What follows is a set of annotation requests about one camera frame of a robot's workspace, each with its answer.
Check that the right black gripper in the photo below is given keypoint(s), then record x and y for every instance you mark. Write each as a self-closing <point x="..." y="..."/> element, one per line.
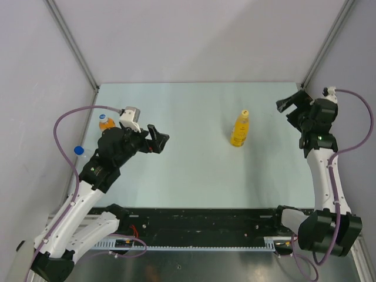
<point x="302" y="100"/>

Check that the yellow honey pomelo bottle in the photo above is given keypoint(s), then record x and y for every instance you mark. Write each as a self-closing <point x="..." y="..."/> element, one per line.
<point x="240" y="129"/>

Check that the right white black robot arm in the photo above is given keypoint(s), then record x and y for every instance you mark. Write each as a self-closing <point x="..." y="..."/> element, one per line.
<point x="331" y="227"/>

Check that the clear pepsi bottle blue cap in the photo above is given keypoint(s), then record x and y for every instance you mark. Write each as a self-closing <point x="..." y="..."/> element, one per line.
<point x="83" y="153"/>

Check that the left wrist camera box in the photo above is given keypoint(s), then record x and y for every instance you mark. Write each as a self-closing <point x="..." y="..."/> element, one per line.
<point x="129" y="118"/>

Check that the right aluminium frame post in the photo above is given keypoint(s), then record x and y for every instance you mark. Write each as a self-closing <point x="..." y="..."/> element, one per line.
<point x="334" y="31"/>

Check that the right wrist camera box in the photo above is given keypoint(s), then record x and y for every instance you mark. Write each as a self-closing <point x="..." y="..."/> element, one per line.
<point x="330" y="94"/>

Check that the white slotted cable duct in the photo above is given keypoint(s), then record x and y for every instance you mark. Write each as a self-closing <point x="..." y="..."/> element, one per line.
<point x="267" y="244"/>

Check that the orange drink bottle white cap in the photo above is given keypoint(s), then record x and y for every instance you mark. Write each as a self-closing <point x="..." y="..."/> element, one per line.
<point x="105" y="122"/>

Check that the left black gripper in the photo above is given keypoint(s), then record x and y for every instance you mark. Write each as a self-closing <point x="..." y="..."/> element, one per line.
<point x="155" y="145"/>

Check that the aluminium frame post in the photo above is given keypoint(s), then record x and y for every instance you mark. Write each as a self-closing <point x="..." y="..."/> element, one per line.
<point x="334" y="31"/>
<point x="65" y="31"/>

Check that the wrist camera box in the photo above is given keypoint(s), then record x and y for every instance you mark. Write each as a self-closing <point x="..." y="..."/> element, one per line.
<point x="330" y="94"/>
<point x="129" y="118"/>

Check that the left aluminium frame post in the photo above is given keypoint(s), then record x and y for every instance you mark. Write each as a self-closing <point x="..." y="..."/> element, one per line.
<point x="65" y="31"/>

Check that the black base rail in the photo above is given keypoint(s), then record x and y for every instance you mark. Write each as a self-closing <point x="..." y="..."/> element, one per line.
<point x="198" y="227"/>

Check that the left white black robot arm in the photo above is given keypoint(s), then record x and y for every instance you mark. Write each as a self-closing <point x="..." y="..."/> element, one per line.
<point x="60" y="246"/>

